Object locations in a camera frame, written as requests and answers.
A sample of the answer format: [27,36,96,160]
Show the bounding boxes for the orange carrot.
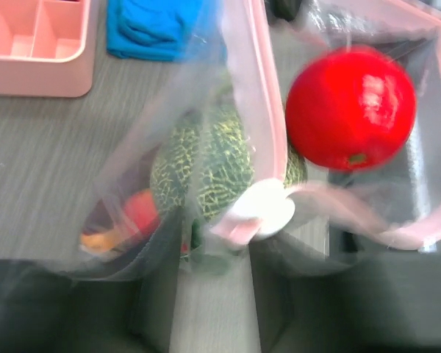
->
[80,229,123,254]

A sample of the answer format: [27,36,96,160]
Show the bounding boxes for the pink compartment tray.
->
[0,1,99,98]

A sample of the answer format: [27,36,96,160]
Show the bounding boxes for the blue folded cloth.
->
[107,0,226,62]

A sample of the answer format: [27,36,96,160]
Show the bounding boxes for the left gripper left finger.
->
[0,211,182,352]

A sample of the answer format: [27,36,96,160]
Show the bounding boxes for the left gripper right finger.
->
[250,236,441,352]

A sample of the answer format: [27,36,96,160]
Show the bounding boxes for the green netted melon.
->
[148,102,309,224]

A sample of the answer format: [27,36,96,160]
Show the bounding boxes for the clear zip top bag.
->
[65,1,441,280]

